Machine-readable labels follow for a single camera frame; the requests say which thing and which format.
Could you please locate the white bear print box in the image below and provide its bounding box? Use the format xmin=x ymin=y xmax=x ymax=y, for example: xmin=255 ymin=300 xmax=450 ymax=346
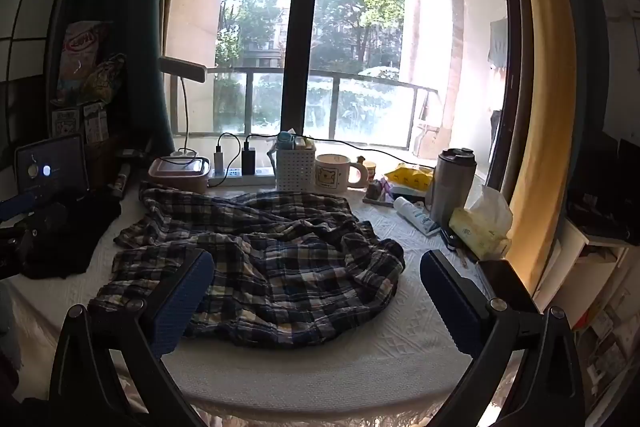
xmin=51 ymin=107 xmax=81 ymax=138

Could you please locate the grey tablet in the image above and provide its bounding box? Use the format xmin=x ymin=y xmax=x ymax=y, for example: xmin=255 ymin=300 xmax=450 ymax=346
xmin=14 ymin=134 xmax=91 ymax=202

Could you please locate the black car key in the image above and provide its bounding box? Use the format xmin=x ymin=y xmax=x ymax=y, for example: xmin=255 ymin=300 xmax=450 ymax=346
xmin=440 ymin=227 xmax=468 ymax=253

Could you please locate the small figurine on tray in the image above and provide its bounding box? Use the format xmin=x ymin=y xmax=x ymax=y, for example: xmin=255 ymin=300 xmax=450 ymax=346
xmin=362 ymin=181 xmax=398 ymax=208

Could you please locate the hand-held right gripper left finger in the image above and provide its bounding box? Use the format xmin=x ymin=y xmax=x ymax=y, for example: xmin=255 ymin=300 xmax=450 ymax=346
xmin=48 ymin=248 xmax=216 ymax=427

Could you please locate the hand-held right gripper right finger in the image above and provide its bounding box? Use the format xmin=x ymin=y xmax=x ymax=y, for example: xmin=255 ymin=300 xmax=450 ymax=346
xmin=419 ymin=249 xmax=586 ymax=427

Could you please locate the cardboard box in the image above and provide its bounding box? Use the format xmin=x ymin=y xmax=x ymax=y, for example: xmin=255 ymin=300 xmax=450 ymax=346
xmin=86 ymin=138 xmax=123 ymax=190

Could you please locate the plaid flannel shirt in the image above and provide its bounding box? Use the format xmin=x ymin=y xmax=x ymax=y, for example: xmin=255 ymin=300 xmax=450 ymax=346
xmin=89 ymin=181 xmax=406 ymax=350

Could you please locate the teal curtain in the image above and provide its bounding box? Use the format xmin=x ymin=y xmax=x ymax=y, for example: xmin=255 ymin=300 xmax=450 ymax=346
xmin=75 ymin=0 xmax=173 ymax=152

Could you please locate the hanging grey garment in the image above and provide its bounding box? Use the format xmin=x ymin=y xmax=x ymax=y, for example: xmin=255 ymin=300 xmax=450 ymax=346
xmin=487 ymin=18 xmax=508 ymax=68

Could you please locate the beige lunch box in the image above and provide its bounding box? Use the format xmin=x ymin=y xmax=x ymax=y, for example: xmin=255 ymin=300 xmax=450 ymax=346
xmin=148 ymin=157 xmax=211 ymax=194

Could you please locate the yellow tissue pack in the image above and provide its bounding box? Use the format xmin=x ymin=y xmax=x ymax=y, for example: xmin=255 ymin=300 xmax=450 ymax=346
xmin=449 ymin=184 xmax=513 ymax=260

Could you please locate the pink snack bag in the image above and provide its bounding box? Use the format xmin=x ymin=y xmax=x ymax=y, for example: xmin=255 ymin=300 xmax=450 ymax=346
xmin=56 ymin=21 xmax=113 ymax=105

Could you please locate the white perforated basket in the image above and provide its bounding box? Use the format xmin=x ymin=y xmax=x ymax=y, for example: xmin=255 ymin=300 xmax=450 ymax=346
xmin=275 ymin=142 xmax=317 ymax=192

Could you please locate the black flat screen device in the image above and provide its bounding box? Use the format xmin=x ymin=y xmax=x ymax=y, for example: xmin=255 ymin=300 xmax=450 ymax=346
xmin=477 ymin=259 xmax=543 ymax=315

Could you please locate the yellow wipes packet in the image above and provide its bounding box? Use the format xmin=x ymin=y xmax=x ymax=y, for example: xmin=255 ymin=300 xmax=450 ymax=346
xmin=384 ymin=163 xmax=435 ymax=194

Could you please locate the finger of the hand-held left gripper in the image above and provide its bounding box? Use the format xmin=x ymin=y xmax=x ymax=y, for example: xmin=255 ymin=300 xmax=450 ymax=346
xmin=0 ymin=193 xmax=66 ymax=223

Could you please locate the green yellow snack bag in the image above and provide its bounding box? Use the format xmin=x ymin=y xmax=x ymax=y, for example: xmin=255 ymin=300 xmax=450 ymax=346
xmin=80 ymin=53 xmax=126 ymax=102

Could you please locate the white desk lamp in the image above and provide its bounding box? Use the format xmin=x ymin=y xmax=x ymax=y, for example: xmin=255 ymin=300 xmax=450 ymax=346
xmin=159 ymin=56 xmax=208 ymax=158

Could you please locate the white lotion tube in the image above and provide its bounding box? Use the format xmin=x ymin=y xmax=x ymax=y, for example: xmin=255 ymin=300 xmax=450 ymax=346
xmin=393 ymin=196 xmax=441 ymax=237

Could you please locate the black spray can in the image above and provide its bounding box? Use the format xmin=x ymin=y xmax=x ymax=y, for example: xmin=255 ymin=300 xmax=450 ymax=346
xmin=112 ymin=163 xmax=132 ymax=198

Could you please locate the cream bear mug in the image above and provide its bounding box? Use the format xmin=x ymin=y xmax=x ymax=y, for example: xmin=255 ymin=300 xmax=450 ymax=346
xmin=314 ymin=154 xmax=370 ymax=194

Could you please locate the dark window frame post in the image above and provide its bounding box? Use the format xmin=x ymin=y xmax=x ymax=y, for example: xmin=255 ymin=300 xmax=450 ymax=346
xmin=279 ymin=0 xmax=326 ymax=135

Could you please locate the white power strip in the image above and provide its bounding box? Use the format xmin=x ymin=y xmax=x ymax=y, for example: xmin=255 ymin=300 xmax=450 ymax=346
xmin=207 ymin=167 xmax=277 ymax=188

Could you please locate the white green milk carton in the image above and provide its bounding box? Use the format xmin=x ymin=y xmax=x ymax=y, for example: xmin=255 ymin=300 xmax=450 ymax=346
xmin=82 ymin=102 xmax=110 ymax=144

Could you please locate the balcony railing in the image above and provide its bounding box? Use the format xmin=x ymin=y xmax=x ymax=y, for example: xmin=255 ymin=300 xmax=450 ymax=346
xmin=207 ymin=67 xmax=441 ymax=152

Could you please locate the black cloth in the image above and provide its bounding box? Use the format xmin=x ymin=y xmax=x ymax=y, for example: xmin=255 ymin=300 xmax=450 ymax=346
xmin=22 ymin=189 xmax=123 ymax=280

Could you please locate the grey tumbler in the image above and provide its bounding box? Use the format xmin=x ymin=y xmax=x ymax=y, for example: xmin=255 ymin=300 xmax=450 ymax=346
xmin=430 ymin=148 xmax=476 ymax=228

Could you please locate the yellow curtain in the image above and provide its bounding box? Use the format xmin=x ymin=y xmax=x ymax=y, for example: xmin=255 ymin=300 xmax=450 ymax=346
xmin=502 ymin=0 xmax=578 ymax=298

